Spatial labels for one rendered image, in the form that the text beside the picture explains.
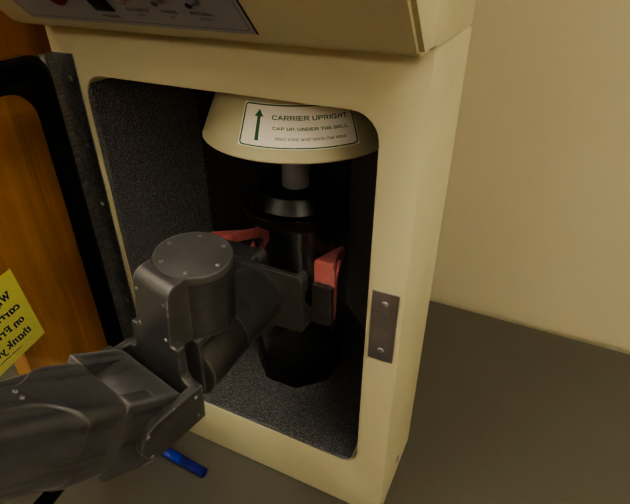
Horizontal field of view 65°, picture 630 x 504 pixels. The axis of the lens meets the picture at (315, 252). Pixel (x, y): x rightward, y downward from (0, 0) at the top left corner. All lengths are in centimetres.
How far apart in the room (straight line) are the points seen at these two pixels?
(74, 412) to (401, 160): 25
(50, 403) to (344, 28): 26
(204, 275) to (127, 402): 9
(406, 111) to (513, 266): 56
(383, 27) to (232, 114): 18
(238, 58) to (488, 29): 44
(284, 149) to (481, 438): 45
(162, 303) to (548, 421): 54
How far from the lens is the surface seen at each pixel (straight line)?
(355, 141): 40
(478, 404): 72
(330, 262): 45
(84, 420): 33
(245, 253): 47
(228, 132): 41
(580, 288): 86
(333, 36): 29
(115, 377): 38
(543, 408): 75
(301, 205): 47
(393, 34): 27
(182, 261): 35
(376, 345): 42
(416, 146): 32
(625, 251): 83
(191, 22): 33
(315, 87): 34
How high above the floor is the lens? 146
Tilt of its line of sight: 32 degrees down
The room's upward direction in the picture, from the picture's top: straight up
